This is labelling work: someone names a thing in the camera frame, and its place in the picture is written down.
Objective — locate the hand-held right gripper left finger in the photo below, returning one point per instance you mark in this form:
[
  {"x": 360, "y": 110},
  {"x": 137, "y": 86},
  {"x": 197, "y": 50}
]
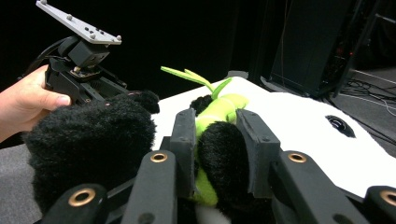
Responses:
[{"x": 183, "y": 146}]

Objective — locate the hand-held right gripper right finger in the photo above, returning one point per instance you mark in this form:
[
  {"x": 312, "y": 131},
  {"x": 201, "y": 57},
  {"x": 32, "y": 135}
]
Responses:
[{"x": 260, "y": 155}]

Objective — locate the black equipment cabinet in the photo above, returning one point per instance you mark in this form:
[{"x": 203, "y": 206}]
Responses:
[{"x": 311, "y": 46}]

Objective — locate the panda plush toy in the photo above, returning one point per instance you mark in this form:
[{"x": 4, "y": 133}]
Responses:
[{"x": 87, "y": 143}]

